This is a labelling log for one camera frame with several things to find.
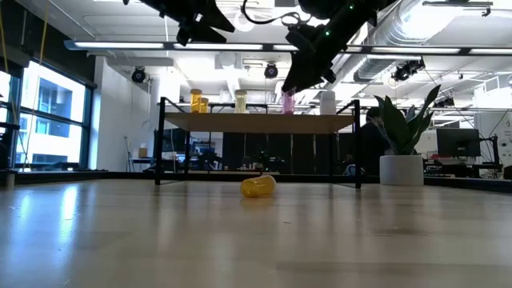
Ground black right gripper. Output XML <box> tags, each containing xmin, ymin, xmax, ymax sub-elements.
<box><xmin>281</xmin><ymin>10</ymin><xmax>361</xmax><ymax>94</ymax></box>

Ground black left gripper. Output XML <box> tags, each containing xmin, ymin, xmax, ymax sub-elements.
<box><xmin>175</xmin><ymin>0</ymin><xmax>236</xmax><ymax>47</ymax></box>

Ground white plastic pill bottle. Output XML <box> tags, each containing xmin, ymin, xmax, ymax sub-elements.
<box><xmin>318</xmin><ymin>90</ymin><xmax>338</xmax><ymax>116</ymax></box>

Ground pink pill bottle white cap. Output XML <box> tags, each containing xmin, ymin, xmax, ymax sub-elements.
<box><xmin>281</xmin><ymin>90</ymin><xmax>296</xmax><ymax>116</ymax></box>

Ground yellow pill bottle white cap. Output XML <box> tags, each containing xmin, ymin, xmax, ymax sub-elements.
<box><xmin>234</xmin><ymin>88</ymin><xmax>248</xmax><ymax>114</ymax></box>

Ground dark partition panels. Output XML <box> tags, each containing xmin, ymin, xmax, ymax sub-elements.
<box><xmin>222</xmin><ymin>132</ymin><xmax>361</xmax><ymax>175</ymax></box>

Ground person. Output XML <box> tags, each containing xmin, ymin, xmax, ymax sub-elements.
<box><xmin>350</xmin><ymin>106</ymin><xmax>391</xmax><ymax>177</ymax></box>

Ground black track light cluster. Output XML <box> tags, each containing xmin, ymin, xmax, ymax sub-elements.
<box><xmin>390</xmin><ymin>58</ymin><xmax>426</xmax><ymax>83</ymax></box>

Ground long linear ceiling light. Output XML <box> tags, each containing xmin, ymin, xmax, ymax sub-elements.
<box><xmin>63</xmin><ymin>38</ymin><xmax>512</xmax><ymax>57</ymax></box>

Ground blue white background object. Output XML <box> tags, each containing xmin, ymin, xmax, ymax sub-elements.
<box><xmin>343</xmin><ymin>162</ymin><xmax>367</xmax><ymax>178</ymax></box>

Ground snake plant in white pot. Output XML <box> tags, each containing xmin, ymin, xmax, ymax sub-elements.
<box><xmin>368</xmin><ymin>83</ymin><xmax>442</xmax><ymax>187</ymax></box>

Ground black ceiling track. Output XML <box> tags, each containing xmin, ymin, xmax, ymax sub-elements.
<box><xmin>422</xmin><ymin>0</ymin><xmax>494</xmax><ymax>18</ymax></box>

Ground black computer monitor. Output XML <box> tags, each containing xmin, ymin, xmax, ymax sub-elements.
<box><xmin>435</xmin><ymin>127</ymin><xmax>482</xmax><ymax>158</ymax></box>

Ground large dark-framed window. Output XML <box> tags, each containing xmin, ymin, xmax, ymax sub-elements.
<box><xmin>0</xmin><ymin>59</ymin><xmax>96</xmax><ymax>171</ymax></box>

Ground white ceiling ring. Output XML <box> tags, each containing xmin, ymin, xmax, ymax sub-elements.
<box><xmin>234</xmin><ymin>8</ymin><xmax>258</xmax><ymax>34</ymax></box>

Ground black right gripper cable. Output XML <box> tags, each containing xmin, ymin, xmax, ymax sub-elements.
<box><xmin>241</xmin><ymin>0</ymin><xmax>305</xmax><ymax>27</ymax></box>

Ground wooden shelf black metal frame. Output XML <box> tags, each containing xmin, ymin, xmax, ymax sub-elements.
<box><xmin>154</xmin><ymin>95</ymin><xmax>364</xmax><ymax>190</ymax></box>

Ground silver ventilation duct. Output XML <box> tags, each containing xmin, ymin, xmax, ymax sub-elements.
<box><xmin>354</xmin><ymin>0</ymin><xmax>457</xmax><ymax>83</ymax></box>

